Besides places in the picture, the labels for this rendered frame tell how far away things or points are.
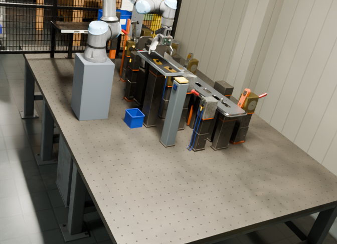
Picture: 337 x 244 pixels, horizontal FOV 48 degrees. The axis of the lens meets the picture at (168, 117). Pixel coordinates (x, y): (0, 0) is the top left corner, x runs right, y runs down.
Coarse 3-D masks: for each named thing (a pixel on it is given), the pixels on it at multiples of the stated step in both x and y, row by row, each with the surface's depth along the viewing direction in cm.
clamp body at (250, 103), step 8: (240, 96) 250; (248, 96) 247; (256, 96) 250; (248, 104) 248; (256, 104) 252; (248, 112) 252; (240, 120) 254; (248, 120) 258; (240, 128) 256; (232, 136) 261; (240, 136) 261
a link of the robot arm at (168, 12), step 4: (164, 0) 221; (168, 0) 219; (172, 0) 219; (164, 4) 221; (168, 4) 219; (172, 4) 219; (176, 4) 221; (160, 8) 222; (164, 8) 221; (168, 8) 220; (172, 8) 220; (176, 8) 223; (160, 12) 224; (164, 12) 222; (168, 12) 221; (172, 12) 222; (164, 16) 223; (168, 16) 222; (172, 16) 223
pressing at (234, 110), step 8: (168, 56) 306; (176, 64) 292; (200, 80) 272; (200, 88) 259; (208, 88) 262; (208, 96) 249; (216, 96) 253; (224, 96) 255; (232, 104) 246; (224, 112) 232; (232, 112) 235; (240, 112) 237
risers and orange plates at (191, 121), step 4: (196, 100) 261; (192, 104) 267; (196, 104) 261; (192, 108) 265; (196, 108) 262; (188, 112) 272; (192, 112) 267; (196, 112) 263; (188, 116) 273; (192, 116) 267; (196, 116) 265; (188, 120) 270; (192, 120) 267; (188, 124) 271; (192, 124) 268; (192, 128) 269
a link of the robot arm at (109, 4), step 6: (102, 0) 237; (108, 0) 234; (114, 0) 236; (102, 6) 239; (108, 6) 236; (114, 6) 238; (102, 12) 241; (108, 12) 237; (114, 12) 239; (102, 18) 239; (108, 18) 238; (114, 18) 240; (108, 24) 239; (114, 24) 240; (114, 30) 241; (120, 30) 248; (114, 36) 244
